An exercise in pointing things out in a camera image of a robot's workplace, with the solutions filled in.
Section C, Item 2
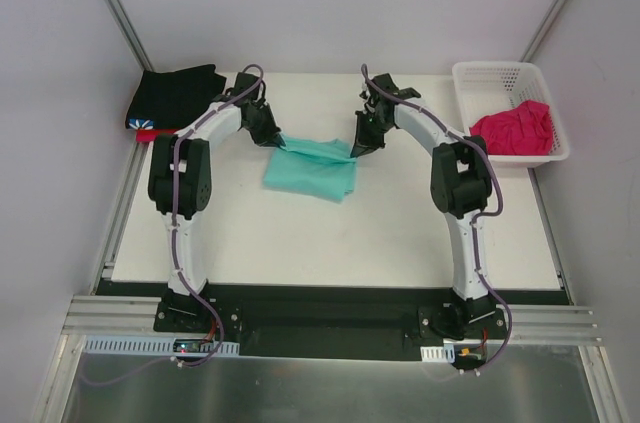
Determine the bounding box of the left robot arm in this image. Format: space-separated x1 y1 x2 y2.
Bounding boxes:
147 64 285 332

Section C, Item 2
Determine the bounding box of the left white cable duct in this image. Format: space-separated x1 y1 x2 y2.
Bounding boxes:
84 336 240 359

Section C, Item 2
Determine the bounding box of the teal t shirt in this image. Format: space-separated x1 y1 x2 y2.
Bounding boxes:
263 136 357 202

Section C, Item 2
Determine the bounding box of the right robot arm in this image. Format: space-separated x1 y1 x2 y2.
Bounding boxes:
351 73 497 341

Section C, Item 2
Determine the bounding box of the white cable duct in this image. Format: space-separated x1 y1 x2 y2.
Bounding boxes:
420 344 455 364
84 336 240 359

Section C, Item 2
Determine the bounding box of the right white cable duct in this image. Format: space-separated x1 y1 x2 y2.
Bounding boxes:
420 344 455 364

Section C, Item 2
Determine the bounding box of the folded black t shirt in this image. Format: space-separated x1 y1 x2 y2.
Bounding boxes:
124 64 227 130

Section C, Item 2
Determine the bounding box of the folded red t shirt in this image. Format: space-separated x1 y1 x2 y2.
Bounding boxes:
135 129 176 143

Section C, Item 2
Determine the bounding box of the right aluminium frame post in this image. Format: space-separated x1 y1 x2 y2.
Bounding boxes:
519 0 604 64

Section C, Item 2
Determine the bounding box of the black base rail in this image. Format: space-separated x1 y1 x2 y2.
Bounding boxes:
95 281 571 359

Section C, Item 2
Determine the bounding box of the pink t shirt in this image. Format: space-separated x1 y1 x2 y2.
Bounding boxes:
470 100 553 156

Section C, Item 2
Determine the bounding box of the white plastic basket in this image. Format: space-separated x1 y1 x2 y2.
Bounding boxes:
451 60 572 170

